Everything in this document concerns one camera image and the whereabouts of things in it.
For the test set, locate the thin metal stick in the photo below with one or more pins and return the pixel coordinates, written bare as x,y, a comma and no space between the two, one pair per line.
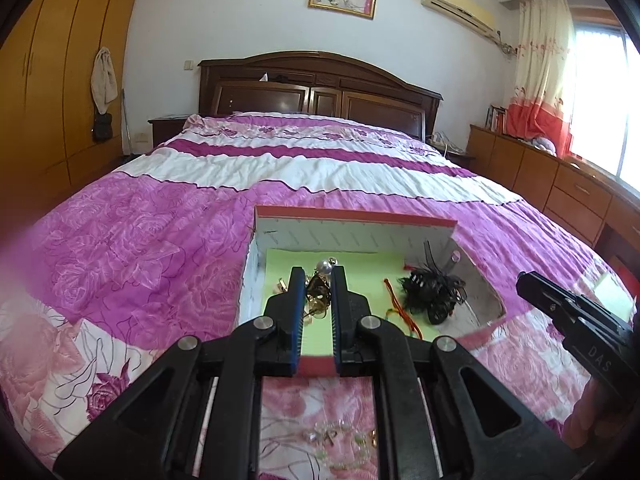
126,120

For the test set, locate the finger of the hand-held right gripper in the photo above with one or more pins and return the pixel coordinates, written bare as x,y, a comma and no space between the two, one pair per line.
550,300

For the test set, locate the small black bag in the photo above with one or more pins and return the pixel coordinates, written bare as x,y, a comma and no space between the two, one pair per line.
102,127

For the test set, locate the beige cloth bag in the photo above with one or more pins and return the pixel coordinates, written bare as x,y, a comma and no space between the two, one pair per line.
103,80

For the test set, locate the pale green bead earring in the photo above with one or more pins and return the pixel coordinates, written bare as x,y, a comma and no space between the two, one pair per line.
360,440

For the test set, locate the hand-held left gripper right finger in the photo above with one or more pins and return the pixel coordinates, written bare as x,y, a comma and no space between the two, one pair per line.
335,320

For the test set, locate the pink cardboard box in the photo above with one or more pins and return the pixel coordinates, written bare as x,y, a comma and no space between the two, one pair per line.
350,232

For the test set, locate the small gold earring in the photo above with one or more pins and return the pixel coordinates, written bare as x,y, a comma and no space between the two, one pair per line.
373,437

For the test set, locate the light green paper sheet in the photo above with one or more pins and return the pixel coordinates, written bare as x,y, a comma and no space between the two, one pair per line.
370,275

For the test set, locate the wooden wardrobe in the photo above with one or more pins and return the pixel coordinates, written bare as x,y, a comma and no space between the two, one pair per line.
50,85

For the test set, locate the row of books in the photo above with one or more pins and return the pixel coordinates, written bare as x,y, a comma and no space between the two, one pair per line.
496,119

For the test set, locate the black feather hair accessory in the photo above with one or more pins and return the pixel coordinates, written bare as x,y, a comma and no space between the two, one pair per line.
430,290

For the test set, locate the grey white cloth bundle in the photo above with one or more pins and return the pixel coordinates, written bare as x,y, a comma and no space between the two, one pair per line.
541,145

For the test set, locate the cream and red curtain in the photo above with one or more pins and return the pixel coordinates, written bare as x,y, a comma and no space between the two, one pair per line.
542,70

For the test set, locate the bright window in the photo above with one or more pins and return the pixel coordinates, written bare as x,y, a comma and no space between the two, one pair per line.
607,100

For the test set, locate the bed with pink quilt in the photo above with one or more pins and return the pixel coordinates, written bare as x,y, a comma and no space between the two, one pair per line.
150,220

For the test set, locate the orange hair band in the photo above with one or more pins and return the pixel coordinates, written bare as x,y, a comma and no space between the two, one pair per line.
411,327

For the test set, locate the dark wooden nightstand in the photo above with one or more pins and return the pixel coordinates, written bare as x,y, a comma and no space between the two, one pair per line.
460,160
167,132

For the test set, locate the wall air conditioner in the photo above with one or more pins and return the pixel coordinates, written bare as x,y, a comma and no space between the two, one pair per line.
460,5

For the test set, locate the person's right hand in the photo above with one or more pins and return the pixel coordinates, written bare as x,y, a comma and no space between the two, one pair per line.
595,415

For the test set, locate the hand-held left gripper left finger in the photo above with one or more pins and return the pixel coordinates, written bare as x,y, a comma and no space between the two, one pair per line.
299,310

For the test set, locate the gold pearl jewelry piece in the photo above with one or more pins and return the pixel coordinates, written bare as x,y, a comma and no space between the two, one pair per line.
319,290

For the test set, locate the low wooden cabinet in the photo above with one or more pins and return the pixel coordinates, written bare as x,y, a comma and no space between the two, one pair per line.
550,185

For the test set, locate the wall socket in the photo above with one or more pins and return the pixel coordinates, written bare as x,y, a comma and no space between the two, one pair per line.
142,137

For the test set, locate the clear crystal jewelry piece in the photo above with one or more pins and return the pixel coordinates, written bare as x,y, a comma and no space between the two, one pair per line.
327,432

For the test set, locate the dark wooden headboard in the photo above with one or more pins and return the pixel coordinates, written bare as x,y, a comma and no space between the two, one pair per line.
280,95

